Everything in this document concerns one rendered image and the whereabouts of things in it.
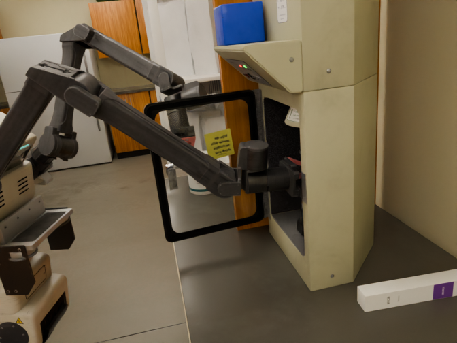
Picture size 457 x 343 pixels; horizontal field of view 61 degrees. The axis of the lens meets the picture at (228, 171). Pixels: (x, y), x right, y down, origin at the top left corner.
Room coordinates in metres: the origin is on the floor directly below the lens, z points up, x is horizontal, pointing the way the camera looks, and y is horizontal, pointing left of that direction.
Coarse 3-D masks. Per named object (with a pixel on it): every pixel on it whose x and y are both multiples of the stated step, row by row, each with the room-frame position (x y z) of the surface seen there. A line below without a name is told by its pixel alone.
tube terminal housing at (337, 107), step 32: (256, 0) 1.05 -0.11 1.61; (288, 0) 0.84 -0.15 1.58; (320, 0) 0.79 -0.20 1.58; (352, 0) 0.80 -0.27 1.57; (288, 32) 0.84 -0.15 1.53; (320, 32) 0.78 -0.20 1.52; (352, 32) 0.80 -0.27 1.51; (320, 64) 0.78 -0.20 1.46; (352, 64) 0.80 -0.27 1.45; (288, 96) 0.86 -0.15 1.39; (320, 96) 0.78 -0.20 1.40; (352, 96) 0.80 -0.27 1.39; (320, 128) 0.78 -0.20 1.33; (352, 128) 0.80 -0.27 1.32; (320, 160) 0.78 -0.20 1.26; (352, 160) 0.80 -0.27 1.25; (320, 192) 0.78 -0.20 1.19; (352, 192) 0.80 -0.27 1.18; (320, 224) 0.78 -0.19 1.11; (352, 224) 0.80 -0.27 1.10; (288, 256) 0.92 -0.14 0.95; (320, 256) 0.78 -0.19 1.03; (352, 256) 0.80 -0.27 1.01; (320, 288) 0.78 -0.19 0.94
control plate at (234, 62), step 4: (228, 60) 1.01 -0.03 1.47; (232, 60) 0.97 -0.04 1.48; (236, 60) 0.92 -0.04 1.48; (232, 64) 1.03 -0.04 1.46; (236, 64) 0.98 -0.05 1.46; (240, 64) 0.93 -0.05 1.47; (244, 64) 0.88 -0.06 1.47; (236, 68) 1.05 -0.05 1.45; (240, 68) 0.99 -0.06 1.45; (244, 68) 0.94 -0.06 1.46; (248, 68) 0.89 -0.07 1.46; (244, 72) 1.00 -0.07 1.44; (248, 72) 0.95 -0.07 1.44; (252, 72) 0.90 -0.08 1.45; (256, 76) 0.91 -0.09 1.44; (260, 76) 0.87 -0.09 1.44; (252, 80) 1.02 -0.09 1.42; (256, 80) 0.97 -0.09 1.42; (260, 80) 0.92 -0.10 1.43; (264, 80) 0.88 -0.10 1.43; (268, 84) 0.89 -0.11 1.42
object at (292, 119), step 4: (292, 108) 0.92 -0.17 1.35; (288, 112) 0.94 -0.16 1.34; (292, 112) 0.91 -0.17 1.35; (296, 112) 0.90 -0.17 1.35; (288, 116) 0.92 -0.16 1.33; (292, 116) 0.90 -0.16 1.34; (296, 116) 0.89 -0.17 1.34; (288, 120) 0.91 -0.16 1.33; (292, 120) 0.90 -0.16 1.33; (296, 120) 0.89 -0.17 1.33; (288, 124) 0.91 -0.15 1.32; (292, 124) 0.89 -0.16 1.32; (296, 124) 0.88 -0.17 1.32
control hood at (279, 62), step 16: (224, 48) 0.93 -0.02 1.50; (240, 48) 0.78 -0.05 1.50; (256, 48) 0.76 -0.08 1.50; (272, 48) 0.77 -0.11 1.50; (288, 48) 0.77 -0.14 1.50; (256, 64) 0.77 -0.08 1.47; (272, 64) 0.77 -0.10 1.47; (288, 64) 0.77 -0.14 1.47; (272, 80) 0.81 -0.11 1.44; (288, 80) 0.77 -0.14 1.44
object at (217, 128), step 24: (168, 120) 1.01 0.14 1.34; (192, 120) 1.03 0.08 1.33; (216, 120) 1.05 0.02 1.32; (240, 120) 1.06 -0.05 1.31; (192, 144) 1.03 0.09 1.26; (216, 144) 1.04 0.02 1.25; (168, 168) 1.00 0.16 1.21; (168, 192) 1.00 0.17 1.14; (192, 192) 1.02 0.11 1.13; (192, 216) 1.02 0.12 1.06; (216, 216) 1.04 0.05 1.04; (240, 216) 1.06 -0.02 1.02
